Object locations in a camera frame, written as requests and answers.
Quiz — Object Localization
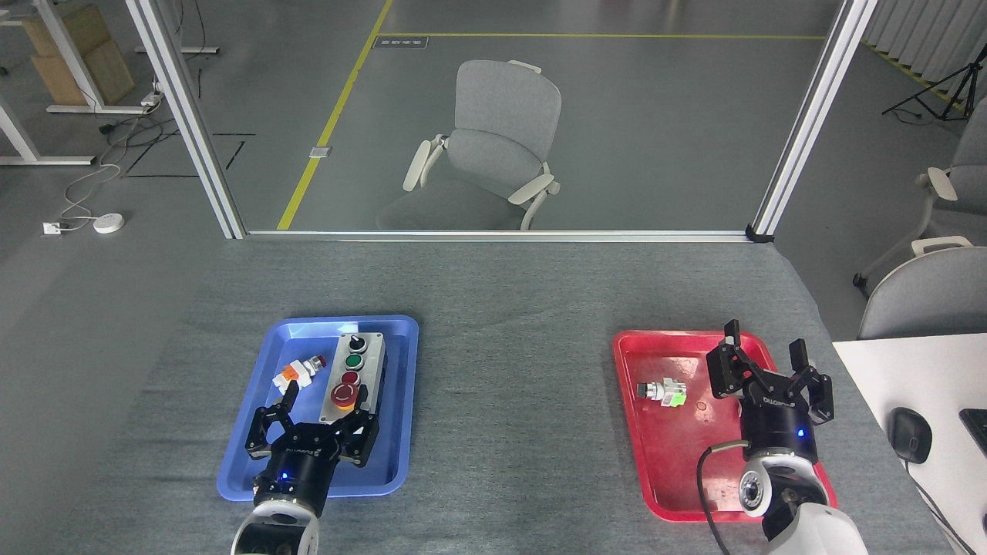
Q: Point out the silver aluminium post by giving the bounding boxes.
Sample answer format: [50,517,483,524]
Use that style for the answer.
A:
[745,0,880,244]
[126,0,248,240]

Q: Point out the grey four-button control box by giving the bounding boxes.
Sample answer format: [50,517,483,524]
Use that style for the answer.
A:
[318,333,386,423]

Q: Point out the blue plastic tray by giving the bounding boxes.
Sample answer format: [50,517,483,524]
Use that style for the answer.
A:
[217,314,419,502]

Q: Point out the white slatted partition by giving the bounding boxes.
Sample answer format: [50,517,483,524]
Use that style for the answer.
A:
[862,0,987,87]

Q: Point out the black keyboard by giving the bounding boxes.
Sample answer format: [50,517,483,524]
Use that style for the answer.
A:
[958,409,987,456]

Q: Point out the grey office chair white arms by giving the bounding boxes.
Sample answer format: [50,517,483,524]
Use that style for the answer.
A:
[376,60,562,231]

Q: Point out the green-backed push button switch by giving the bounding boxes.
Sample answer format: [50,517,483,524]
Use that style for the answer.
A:
[637,378,688,409]

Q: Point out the black computer mouse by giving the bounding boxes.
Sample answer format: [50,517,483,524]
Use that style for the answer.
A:
[887,407,933,465]

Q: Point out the white desk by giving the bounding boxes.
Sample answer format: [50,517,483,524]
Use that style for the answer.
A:
[831,333,987,555]

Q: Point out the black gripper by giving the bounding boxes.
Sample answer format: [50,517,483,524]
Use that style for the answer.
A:
[245,381,381,517]
[706,319,836,462]

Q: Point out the brown cardboard box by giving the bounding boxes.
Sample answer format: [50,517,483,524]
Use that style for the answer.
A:
[22,4,136,106]

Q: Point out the black mouse cable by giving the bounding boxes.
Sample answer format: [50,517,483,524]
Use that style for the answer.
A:
[906,461,982,555]

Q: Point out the red push button switch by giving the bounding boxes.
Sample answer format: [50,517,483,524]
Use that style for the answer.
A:
[273,355,327,395]

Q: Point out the white desk leg frame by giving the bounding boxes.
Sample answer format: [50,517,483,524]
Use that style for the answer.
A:
[35,0,159,115]
[0,92,97,167]

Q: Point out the grey office chair white frame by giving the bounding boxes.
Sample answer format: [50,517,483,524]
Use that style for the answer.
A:
[852,100,987,298]

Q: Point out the black floor cables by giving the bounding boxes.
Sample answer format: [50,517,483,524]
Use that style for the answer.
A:
[99,114,169,149]

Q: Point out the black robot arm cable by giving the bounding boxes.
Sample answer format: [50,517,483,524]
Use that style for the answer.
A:
[696,439,753,555]

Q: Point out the red plastic tray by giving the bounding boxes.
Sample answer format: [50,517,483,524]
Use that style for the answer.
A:
[612,330,838,523]

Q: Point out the silver aluminium rail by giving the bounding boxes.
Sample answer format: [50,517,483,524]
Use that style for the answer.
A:
[245,229,753,244]

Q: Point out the white floor cable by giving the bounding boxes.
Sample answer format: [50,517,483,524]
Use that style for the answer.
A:
[60,160,124,226]

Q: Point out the grey chair backrest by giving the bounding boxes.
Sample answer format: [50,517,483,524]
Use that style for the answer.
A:
[857,247,987,340]

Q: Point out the grey table cloth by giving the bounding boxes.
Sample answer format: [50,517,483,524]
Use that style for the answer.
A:
[46,239,957,555]

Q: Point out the black tripod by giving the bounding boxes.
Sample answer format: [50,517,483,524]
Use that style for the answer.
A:
[881,62,987,123]

